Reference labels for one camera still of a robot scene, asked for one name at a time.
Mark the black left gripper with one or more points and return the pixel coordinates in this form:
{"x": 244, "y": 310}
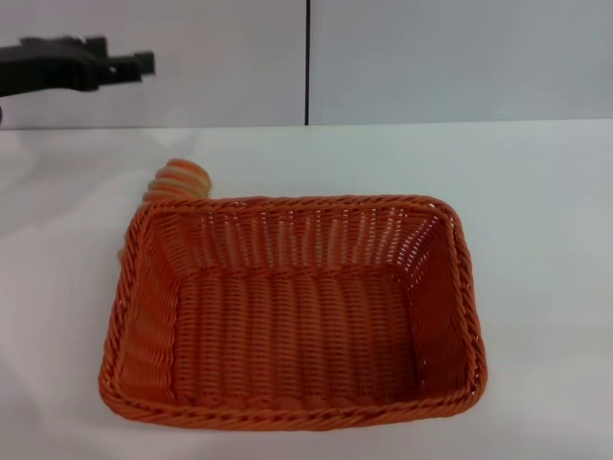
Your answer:
{"x": 48, "y": 67}

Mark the black vertical wall strip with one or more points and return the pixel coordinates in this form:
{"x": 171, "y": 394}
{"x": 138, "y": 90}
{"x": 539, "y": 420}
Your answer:
{"x": 308, "y": 62}

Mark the orange woven rectangular basket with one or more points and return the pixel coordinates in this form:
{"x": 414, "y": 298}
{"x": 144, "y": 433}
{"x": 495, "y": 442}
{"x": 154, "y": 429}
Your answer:
{"x": 287, "y": 335}

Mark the orange striped bread roll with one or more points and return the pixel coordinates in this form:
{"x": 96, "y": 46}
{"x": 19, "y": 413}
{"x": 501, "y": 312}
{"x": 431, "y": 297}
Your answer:
{"x": 182, "y": 179}

